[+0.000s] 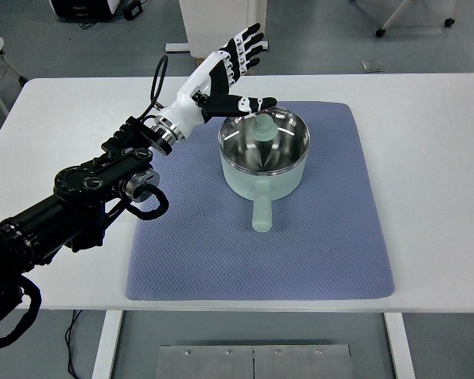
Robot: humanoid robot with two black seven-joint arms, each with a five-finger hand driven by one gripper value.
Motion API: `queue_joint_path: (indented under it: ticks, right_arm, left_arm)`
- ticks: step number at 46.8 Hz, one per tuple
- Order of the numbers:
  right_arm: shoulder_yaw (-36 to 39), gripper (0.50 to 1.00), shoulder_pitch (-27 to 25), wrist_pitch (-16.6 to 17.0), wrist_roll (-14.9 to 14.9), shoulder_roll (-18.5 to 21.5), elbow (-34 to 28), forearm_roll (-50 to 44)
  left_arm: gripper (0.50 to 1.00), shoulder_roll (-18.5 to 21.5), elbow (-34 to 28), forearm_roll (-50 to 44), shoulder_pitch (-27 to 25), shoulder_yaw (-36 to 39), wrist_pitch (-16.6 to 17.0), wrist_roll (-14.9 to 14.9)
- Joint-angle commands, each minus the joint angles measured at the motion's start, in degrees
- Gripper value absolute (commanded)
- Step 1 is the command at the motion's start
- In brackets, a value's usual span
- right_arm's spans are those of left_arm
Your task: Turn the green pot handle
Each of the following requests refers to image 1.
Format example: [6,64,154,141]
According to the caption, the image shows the white table leg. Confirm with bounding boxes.
[382,311,417,379]
[91,310,124,379]

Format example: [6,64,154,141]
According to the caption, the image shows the small black box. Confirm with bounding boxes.
[122,0,144,21]

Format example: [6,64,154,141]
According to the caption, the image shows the grey floor socket plate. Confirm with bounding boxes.
[361,58,385,73]

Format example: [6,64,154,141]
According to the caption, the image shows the white and black hand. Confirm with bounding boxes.
[157,22,278,137]

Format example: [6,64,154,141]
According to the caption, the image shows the blue textured mat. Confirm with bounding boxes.
[125,101,396,303]

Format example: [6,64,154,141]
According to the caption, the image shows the grey metal plate with screws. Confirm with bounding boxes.
[158,343,353,379]

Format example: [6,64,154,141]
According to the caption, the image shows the glass lid with green knob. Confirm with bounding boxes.
[218,106,311,174]

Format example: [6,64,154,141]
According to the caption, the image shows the thin black floor cable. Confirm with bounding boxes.
[64,310,85,379]

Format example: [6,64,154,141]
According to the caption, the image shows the green pot with handle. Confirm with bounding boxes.
[218,106,311,234]

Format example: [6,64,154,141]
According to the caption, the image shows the black equipment case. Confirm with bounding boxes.
[49,0,123,20]

